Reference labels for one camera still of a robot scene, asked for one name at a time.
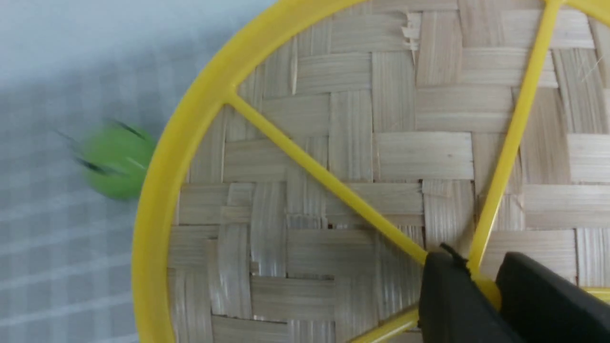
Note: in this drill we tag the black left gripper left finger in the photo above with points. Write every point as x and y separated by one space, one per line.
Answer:
451 307

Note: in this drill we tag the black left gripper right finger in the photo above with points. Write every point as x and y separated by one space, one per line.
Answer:
542 307

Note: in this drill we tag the yellow rimmed bamboo steamer lid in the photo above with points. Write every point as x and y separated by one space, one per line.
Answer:
332 144

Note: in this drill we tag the green round toy fruit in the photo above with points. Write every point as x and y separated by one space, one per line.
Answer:
114 158

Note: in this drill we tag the grey checked tablecloth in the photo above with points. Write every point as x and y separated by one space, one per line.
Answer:
67 68

